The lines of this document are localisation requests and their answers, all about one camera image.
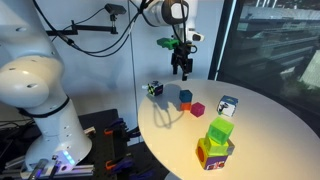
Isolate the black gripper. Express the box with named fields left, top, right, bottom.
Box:
left=170, top=42, right=195, bottom=82

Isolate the blue translucent block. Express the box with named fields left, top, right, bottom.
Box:
left=178, top=89, right=194, bottom=104

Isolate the orange translucent block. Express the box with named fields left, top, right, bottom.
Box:
left=179, top=101, right=193, bottom=112

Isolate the magenta block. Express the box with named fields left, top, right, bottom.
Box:
left=190, top=102, right=206, bottom=118

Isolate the checkered green black cube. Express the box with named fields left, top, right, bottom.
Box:
left=142, top=80, right=164, bottom=98

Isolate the white blue picture cube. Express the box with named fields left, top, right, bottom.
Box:
left=217, top=95, right=239, bottom=118

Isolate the bright green translucent cube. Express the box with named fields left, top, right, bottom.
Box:
left=208, top=116, right=235, bottom=146

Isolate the yellow-green cube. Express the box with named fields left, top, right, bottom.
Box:
left=203, top=133, right=230, bottom=156

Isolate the large yellow purple cube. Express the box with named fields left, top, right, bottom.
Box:
left=195, top=137, right=229, bottom=171

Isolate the black breadboard bench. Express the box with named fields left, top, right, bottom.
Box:
left=0, top=108, right=171, bottom=180

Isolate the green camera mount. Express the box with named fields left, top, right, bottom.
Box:
left=156, top=37, right=181, bottom=51

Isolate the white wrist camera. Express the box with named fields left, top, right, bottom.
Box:
left=187, top=29, right=206, bottom=43

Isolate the thin dark vertical cable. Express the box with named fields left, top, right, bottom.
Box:
left=127, top=0, right=139, bottom=103

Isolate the dark window frame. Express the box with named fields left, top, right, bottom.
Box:
left=208, top=0, right=246, bottom=82

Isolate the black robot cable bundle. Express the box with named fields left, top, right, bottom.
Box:
left=32, top=0, right=158, bottom=59

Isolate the orange purple handled clamp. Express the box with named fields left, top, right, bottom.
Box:
left=104, top=155, right=135, bottom=175
left=103, top=117, right=130, bottom=138

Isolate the black external camera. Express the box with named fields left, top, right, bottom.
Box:
left=104, top=3, right=128, bottom=16

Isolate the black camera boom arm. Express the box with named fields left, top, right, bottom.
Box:
left=44, top=14, right=120, bottom=38

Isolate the aluminium profile rail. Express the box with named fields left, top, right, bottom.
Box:
left=0, top=162, right=95, bottom=178

